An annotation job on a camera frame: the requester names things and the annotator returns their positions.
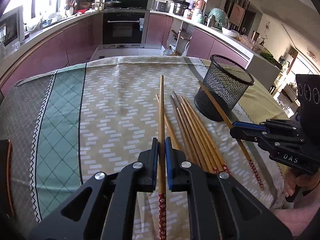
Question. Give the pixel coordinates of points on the dark brown chopstick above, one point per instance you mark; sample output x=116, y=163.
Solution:
x=188, y=145

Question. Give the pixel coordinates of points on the person's right hand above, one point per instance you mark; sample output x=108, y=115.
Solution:
x=307, y=182

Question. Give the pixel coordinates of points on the purple kitchen cabinets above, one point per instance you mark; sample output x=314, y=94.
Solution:
x=69, y=42

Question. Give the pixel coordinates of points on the patterned beige green tablecloth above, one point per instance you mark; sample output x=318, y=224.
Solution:
x=68, y=124

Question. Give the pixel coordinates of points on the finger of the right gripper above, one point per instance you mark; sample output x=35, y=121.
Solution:
x=255, y=127
x=253, y=135

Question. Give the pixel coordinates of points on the steel cooking pot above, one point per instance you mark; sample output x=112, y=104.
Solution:
x=179, y=9

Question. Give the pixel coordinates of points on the black built-in oven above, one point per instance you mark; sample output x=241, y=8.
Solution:
x=125, y=28

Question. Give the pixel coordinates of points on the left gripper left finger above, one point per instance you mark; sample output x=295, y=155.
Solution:
x=104, y=206

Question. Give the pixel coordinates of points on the black camera box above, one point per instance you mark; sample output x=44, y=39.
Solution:
x=308, y=96

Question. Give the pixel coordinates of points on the black mesh utensil holder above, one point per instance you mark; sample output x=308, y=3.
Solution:
x=227, y=81

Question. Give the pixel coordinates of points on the pink sleeve forearm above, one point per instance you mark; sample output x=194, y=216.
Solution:
x=297, y=219

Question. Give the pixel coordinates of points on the silver toaster appliance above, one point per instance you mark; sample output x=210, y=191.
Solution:
x=161, y=6

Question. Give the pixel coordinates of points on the light bamboo chopstick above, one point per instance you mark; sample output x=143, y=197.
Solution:
x=165, y=123

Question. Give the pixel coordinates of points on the white microwave oven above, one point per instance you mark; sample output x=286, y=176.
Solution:
x=12, y=30

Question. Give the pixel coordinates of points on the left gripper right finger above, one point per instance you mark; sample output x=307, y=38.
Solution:
x=219, y=206

